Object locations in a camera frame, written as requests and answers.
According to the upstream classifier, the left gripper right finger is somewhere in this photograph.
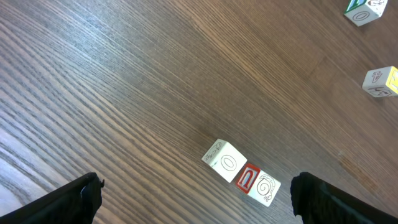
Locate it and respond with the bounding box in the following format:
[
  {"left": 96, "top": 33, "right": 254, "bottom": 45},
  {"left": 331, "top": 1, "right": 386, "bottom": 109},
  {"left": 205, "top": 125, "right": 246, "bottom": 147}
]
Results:
[{"left": 290, "top": 172, "right": 397, "bottom": 224}]

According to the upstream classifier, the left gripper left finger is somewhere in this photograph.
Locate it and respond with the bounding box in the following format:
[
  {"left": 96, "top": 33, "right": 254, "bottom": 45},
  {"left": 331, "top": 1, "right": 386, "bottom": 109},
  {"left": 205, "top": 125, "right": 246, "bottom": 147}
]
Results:
[{"left": 1, "top": 172, "right": 104, "bottom": 224}]

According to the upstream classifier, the white block red letter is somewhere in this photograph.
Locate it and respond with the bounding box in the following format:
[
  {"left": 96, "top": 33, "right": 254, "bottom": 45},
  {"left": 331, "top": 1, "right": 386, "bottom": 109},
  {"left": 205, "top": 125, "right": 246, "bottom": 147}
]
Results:
[{"left": 236, "top": 164, "right": 281, "bottom": 207}]

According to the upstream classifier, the white block faint drawing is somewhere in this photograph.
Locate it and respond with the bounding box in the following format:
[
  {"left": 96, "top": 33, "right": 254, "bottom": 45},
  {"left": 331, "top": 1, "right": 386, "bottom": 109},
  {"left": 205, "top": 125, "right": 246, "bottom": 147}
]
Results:
[{"left": 202, "top": 139, "right": 247, "bottom": 183}]

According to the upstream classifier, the yellow top block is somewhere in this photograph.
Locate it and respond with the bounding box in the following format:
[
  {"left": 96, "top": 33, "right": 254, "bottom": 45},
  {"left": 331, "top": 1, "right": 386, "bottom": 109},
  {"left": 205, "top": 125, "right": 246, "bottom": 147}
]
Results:
[{"left": 362, "top": 66, "right": 397, "bottom": 98}]

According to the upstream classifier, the green Z block lower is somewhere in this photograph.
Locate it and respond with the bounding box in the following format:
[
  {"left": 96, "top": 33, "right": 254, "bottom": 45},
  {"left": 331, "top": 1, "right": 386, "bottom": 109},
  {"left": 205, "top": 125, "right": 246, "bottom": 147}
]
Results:
[{"left": 344, "top": 0, "right": 388, "bottom": 27}]

